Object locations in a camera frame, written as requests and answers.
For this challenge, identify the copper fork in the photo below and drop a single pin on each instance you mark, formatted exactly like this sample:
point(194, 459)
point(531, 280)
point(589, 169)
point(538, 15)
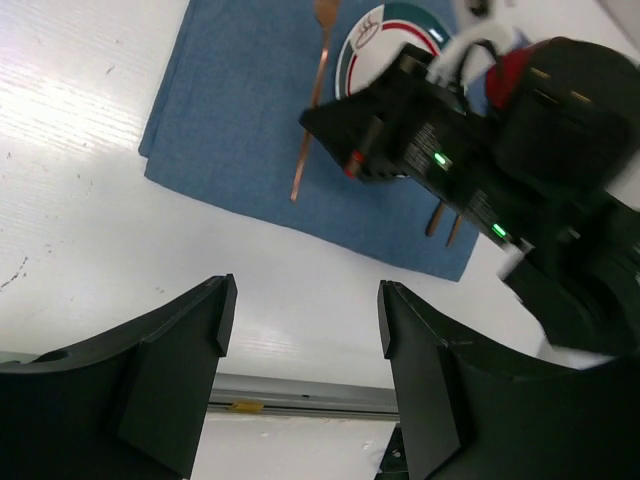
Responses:
point(326, 13)

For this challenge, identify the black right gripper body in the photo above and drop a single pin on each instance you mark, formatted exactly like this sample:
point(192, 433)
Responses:
point(404, 125)

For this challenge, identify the red enamel mug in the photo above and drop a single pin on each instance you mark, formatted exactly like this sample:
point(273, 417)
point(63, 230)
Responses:
point(503, 77)

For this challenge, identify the copper spoon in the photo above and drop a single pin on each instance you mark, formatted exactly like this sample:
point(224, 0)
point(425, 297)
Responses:
point(435, 219)

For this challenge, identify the blue cloth placemat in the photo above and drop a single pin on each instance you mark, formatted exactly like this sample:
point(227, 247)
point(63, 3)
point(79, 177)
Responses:
point(224, 130)

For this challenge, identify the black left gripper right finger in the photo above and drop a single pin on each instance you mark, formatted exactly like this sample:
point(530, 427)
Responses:
point(472, 408)

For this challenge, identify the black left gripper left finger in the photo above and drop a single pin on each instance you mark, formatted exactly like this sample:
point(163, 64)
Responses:
point(128, 403)

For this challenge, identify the white plate green red rim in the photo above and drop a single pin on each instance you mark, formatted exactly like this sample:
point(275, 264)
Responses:
point(379, 34)

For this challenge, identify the yellow rail slot nut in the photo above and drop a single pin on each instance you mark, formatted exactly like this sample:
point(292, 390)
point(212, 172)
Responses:
point(246, 407)

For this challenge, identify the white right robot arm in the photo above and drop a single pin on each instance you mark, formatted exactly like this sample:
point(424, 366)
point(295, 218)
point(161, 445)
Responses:
point(532, 172)

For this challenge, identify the copper knife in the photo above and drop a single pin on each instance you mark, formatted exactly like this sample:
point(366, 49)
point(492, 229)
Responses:
point(454, 231)

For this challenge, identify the aluminium front rail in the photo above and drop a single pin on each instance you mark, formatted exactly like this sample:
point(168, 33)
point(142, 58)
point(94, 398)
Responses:
point(294, 398)

